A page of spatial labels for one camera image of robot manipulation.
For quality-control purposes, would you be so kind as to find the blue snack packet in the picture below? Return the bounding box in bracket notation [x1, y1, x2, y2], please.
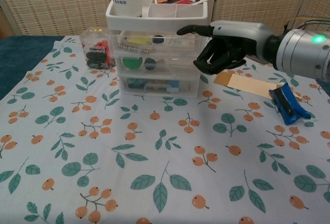
[268, 82, 310, 125]

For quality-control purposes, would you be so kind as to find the orange fruit print tablecloth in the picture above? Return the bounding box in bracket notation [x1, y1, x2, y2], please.
[0, 35, 330, 224]

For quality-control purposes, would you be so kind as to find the tan cardboard strip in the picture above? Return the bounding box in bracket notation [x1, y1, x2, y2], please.
[214, 70, 284, 98]

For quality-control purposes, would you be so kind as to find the yellow soft item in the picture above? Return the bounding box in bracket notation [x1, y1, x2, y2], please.
[128, 36, 152, 46]

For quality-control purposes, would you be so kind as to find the woven bamboo folding screen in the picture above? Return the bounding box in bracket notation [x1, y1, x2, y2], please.
[0, 0, 330, 38]

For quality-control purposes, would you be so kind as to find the dark teal round cap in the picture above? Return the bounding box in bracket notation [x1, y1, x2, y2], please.
[144, 57, 157, 70]

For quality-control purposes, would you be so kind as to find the teal table cover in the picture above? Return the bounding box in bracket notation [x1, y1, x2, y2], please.
[0, 35, 65, 101]

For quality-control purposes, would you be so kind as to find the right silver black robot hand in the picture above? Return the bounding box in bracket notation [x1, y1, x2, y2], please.
[176, 20, 278, 75]

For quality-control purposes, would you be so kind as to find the green round disc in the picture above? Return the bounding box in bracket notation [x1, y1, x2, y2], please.
[122, 56, 143, 70]

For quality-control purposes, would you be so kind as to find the clear drawer with green disc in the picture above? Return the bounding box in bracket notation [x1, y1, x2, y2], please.
[115, 55, 204, 76]

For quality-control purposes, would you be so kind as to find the dark green box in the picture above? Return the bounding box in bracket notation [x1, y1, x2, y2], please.
[128, 78, 145, 89]

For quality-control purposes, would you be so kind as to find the white plastic drawer organizer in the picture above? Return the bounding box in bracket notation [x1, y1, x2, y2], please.
[105, 0, 215, 98]

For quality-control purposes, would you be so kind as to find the clear drawer with blue box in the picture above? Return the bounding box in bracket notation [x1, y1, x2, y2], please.
[119, 75, 201, 95]

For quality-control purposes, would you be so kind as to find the metal bead chain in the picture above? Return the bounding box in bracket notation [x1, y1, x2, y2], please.
[118, 43, 150, 54]

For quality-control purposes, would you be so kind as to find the clear box yellow item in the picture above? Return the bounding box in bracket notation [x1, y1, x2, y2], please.
[107, 29, 207, 58]

